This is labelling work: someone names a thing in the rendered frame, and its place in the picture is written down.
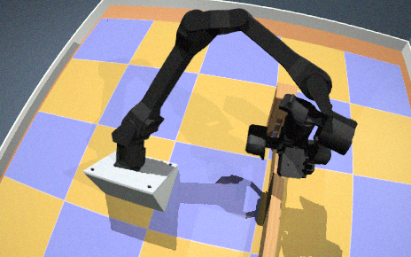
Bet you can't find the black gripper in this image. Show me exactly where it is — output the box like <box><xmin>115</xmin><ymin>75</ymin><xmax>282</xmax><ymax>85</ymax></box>
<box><xmin>245</xmin><ymin>124</ymin><xmax>331</xmax><ymax>165</ymax></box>

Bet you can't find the wooden rail with metal hooks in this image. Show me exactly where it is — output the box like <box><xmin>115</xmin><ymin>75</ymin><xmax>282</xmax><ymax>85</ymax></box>
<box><xmin>258</xmin><ymin>149</ymin><xmax>284</xmax><ymax>257</ymax></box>

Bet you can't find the wooden post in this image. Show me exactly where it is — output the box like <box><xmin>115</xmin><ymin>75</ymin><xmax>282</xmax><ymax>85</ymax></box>
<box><xmin>266</xmin><ymin>82</ymin><xmax>298</xmax><ymax>138</ymax></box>

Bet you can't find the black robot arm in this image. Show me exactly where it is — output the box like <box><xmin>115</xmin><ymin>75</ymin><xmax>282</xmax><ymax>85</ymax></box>
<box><xmin>112</xmin><ymin>8</ymin><xmax>358</xmax><ymax>178</ymax></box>

